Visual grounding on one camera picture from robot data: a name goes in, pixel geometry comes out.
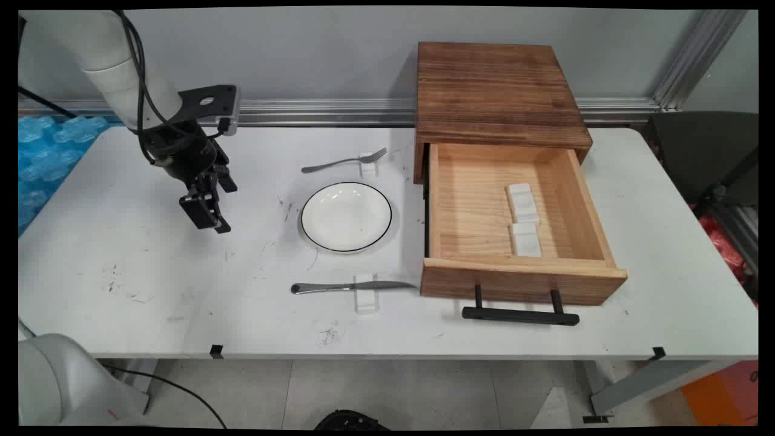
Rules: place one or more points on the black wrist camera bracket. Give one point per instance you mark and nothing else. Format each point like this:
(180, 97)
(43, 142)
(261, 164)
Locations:
(206, 102)

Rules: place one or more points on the white plate black rim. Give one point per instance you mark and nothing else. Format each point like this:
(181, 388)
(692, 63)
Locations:
(346, 217)

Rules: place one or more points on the horizontal aluminium rail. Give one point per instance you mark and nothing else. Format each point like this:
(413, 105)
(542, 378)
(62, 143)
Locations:
(327, 112)

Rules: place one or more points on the blue bubble wrap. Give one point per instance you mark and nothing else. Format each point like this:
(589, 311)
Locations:
(45, 157)

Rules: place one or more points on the light wooden drawer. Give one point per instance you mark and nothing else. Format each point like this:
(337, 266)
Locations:
(472, 206)

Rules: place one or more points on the white plastic cutlery rest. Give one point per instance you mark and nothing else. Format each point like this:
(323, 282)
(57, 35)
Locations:
(526, 241)
(368, 169)
(366, 301)
(522, 203)

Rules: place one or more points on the grey table leg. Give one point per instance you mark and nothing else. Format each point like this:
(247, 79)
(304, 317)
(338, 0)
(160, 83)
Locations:
(136, 378)
(648, 384)

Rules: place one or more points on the black round floor object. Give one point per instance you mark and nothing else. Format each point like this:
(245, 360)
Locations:
(351, 421)

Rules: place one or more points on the red bag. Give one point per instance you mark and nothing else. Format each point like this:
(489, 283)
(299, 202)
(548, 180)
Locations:
(723, 245)

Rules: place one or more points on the orange box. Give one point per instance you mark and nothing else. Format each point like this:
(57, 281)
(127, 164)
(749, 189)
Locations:
(723, 393)

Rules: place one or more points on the silver metal fork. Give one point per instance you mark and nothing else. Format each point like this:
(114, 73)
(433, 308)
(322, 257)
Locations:
(339, 162)

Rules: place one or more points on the silver metal table knife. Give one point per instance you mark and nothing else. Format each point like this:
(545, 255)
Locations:
(327, 287)

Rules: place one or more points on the black tape edge marker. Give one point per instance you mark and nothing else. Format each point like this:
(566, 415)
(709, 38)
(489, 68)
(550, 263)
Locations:
(216, 350)
(658, 352)

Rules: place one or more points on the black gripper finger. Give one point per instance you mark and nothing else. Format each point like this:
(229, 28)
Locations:
(226, 178)
(204, 209)

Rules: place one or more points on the dark wooden drawer cabinet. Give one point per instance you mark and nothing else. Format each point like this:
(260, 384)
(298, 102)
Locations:
(496, 91)

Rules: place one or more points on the slanted aluminium frame post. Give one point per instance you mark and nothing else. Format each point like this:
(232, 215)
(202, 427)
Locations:
(696, 60)

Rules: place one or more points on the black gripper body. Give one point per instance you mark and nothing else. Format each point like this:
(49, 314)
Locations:
(181, 154)

